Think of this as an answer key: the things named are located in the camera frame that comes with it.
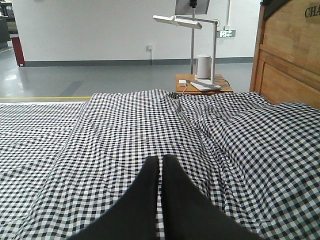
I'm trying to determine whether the metal stand with panel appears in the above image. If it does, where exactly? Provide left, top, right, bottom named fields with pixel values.
left=174, top=0, right=210, bottom=74

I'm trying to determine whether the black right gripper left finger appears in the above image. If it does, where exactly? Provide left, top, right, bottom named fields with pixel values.
left=69, top=156, right=160, bottom=240

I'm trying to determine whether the white desk lamp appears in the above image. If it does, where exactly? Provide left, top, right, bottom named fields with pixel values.
left=152, top=15, right=221, bottom=92

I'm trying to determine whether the white charger with cable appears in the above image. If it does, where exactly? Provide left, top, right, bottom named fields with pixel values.
left=178, top=79, right=188, bottom=94

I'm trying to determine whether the white wall socket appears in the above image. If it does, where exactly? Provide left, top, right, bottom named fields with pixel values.
left=147, top=44, right=153, bottom=51

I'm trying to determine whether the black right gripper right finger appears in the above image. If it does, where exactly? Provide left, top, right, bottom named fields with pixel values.
left=161, top=155, right=260, bottom=240

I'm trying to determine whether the green exit sign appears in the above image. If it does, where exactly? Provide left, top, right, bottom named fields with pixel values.
left=219, top=30, right=236, bottom=38

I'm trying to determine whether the white cylindrical speaker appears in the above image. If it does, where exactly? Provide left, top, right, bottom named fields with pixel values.
left=195, top=54, right=211, bottom=79

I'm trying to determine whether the black white checkered bedsheet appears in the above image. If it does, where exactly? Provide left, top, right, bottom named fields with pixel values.
left=0, top=89, right=320, bottom=240

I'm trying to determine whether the wooden bedside table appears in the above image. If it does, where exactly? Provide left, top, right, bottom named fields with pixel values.
left=175, top=73, right=234, bottom=95

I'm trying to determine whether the red cabinet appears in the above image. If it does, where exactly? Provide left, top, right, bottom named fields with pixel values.
left=11, top=36, right=26, bottom=67

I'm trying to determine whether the wooden bed headboard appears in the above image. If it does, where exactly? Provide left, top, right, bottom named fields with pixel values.
left=249, top=0, right=320, bottom=108

